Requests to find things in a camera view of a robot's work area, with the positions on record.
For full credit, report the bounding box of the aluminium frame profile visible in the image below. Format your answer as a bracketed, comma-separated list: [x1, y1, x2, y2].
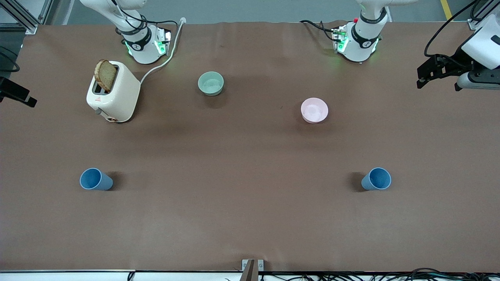
[468, 0, 500, 30]
[0, 0, 54, 35]

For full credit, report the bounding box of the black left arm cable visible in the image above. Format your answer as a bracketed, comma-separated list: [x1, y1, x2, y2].
[424, 0, 485, 59]

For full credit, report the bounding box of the black base cable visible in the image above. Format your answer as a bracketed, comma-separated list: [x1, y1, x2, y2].
[300, 20, 339, 42]

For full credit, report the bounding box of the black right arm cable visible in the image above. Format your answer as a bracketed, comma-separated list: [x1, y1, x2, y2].
[111, 0, 179, 44]

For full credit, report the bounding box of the black cable bundle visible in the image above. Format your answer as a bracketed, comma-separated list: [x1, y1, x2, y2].
[225, 267, 500, 281]

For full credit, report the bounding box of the brown table cover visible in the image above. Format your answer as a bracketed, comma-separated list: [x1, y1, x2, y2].
[0, 20, 500, 273]

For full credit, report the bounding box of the brown bread slice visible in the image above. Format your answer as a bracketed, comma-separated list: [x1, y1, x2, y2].
[95, 59, 118, 92]

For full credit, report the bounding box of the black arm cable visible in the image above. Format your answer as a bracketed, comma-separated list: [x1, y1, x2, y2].
[424, 0, 485, 59]
[111, 0, 179, 44]

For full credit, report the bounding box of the blue plastic cup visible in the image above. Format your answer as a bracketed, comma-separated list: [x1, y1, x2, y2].
[361, 167, 392, 191]
[80, 168, 114, 191]

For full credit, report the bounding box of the green bowl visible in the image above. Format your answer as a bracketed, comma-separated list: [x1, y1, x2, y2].
[198, 71, 225, 96]

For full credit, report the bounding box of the cream white toaster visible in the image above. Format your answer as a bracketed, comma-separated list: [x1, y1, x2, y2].
[86, 61, 141, 123]

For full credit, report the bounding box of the pink bowl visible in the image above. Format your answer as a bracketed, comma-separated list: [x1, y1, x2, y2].
[301, 98, 329, 124]

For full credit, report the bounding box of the metal camera bracket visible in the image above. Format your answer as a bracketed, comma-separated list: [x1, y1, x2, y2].
[241, 259, 264, 281]

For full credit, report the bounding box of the white toaster power cable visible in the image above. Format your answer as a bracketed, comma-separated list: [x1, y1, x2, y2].
[139, 18, 186, 84]

